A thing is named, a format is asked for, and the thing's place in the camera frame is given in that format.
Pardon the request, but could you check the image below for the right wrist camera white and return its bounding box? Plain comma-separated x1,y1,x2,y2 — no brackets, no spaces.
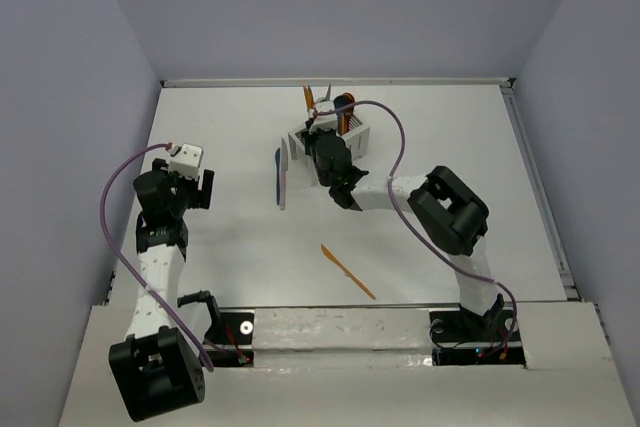
307,100,338,135

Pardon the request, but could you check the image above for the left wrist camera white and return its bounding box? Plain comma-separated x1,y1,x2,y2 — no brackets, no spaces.
168,143,204,180

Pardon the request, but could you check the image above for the white two-compartment utensil caddy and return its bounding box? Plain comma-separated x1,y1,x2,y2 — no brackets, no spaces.
286,115,370,187

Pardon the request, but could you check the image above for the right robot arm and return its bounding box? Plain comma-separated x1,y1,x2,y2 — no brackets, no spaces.
301,121,503,339

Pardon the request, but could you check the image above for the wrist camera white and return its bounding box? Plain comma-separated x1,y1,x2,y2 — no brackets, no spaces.
307,100,338,135
168,143,204,180

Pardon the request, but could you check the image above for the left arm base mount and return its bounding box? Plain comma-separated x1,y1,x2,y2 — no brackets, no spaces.
204,309,255,368

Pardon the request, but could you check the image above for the metal knife teal handle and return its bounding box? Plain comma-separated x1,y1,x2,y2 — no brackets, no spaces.
321,83,332,102

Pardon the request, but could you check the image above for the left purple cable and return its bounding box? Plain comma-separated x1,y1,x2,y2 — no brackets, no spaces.
101,141,246,371

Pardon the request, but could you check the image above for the blue plastic spoon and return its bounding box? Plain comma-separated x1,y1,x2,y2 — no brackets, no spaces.
333,94,349,109

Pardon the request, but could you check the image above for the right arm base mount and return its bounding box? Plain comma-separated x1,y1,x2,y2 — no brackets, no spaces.
429,309,526,367

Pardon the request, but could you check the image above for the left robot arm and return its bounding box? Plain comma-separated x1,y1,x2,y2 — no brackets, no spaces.
108,154,221,422

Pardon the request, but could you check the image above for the blue plastic knife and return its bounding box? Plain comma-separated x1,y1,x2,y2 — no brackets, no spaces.
274,148,281,207

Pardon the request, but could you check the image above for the yellow plastic knife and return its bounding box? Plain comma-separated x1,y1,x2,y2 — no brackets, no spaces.
320,244,377,300
303,84,314,110

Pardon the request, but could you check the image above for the pink plastic knife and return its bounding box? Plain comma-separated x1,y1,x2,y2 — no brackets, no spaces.
277,138,289,210

